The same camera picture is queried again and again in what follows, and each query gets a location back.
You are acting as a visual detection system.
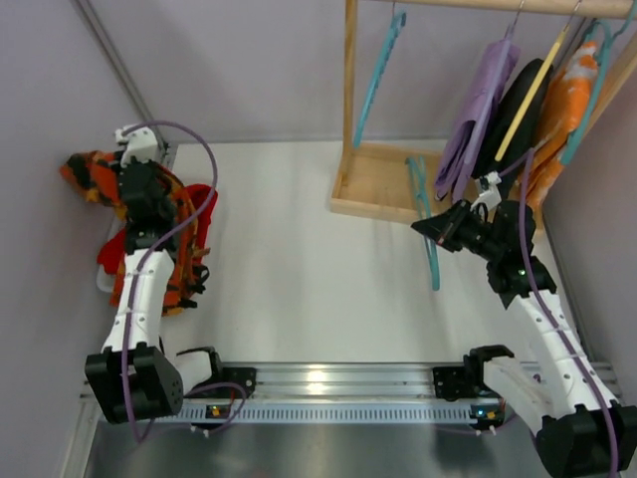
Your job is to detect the orange camouflage trousers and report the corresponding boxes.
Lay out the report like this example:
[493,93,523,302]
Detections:
[60,150,210,316]

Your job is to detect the teal hanger with trousers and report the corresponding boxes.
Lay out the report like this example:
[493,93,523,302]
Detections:
[405,154,442,292]

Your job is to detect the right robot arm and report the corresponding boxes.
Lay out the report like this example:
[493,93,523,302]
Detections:
[411,200,636,477]

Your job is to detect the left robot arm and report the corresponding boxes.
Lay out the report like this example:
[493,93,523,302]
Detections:
[85,161,219,424]

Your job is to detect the purple hanger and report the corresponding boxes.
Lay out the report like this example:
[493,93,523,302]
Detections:
[463,1,525,166]

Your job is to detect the wooden hanger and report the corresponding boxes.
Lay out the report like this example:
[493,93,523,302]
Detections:
[494,0,582,162]

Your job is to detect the empty teal hanger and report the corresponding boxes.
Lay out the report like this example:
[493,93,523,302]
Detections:
[352,4,407,149]

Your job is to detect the far right teal hanger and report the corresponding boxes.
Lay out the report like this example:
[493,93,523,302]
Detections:
[559,13,636,166]

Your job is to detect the wooden clothes rack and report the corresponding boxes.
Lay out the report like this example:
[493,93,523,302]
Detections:
[329,1,636,223]

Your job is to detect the red garment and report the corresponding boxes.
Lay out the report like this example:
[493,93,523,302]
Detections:
[97,184,218,283]

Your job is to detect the white plastic basket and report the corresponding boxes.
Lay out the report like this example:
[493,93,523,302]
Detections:
[94,143,215,295]

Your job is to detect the purple garment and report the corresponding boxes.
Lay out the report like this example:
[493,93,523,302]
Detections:
[434,38,520,202]

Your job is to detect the black garment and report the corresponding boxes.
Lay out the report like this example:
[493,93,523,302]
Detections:
[470,58,556,180]

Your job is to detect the orange white garment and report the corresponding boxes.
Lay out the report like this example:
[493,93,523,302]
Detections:
[527,45,591,212]

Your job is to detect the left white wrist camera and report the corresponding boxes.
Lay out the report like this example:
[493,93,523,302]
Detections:
[114,126,160,168]

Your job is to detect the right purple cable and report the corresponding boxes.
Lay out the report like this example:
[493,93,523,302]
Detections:
[500,146,621,474]

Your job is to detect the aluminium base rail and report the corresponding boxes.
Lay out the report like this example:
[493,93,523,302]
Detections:
[79,360,623,439]

